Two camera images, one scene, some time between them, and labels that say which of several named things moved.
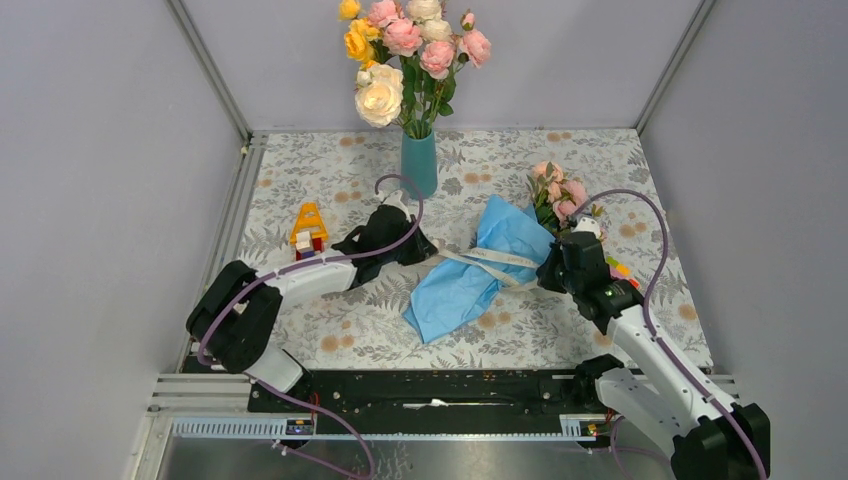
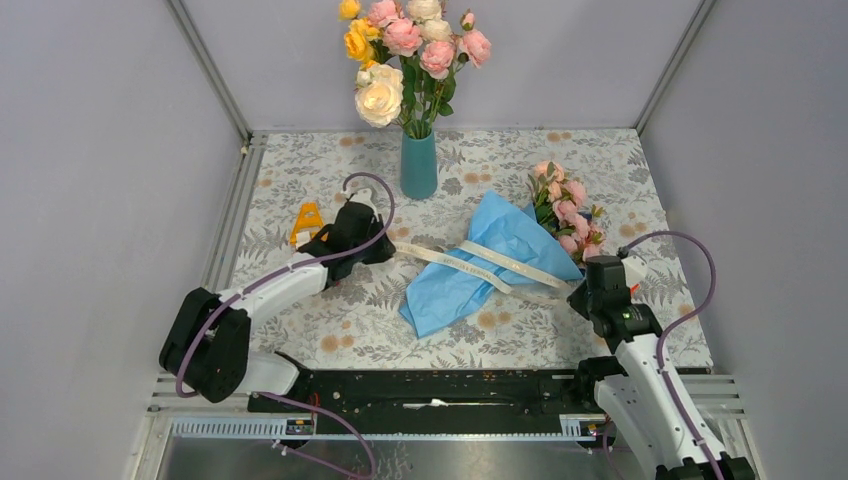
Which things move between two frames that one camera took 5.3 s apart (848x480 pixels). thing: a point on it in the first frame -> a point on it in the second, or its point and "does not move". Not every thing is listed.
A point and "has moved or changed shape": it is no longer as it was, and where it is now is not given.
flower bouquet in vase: (408, 52) does not move
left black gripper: (421, 250) -> (384, 252)
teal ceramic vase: (418, 166) does not move
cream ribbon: (473, 257) has moved or changed shape
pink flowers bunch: (556, 198) does not move
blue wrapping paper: (460, 289) does not move
